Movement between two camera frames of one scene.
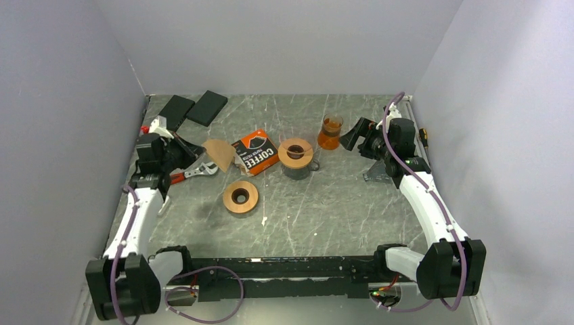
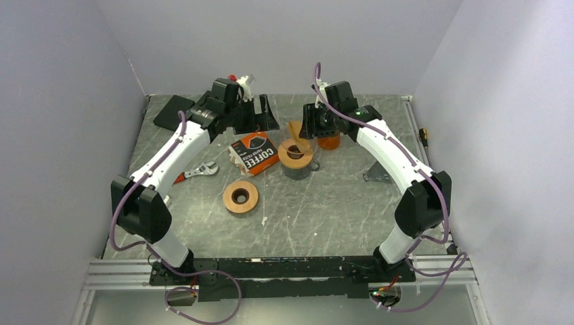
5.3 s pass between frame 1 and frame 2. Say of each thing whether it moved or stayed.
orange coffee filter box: stayed
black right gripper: moved
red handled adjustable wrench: stayed
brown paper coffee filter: moved
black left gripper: moved
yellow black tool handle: stayed
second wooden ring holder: stayed
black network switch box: stayed
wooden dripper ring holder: stayed
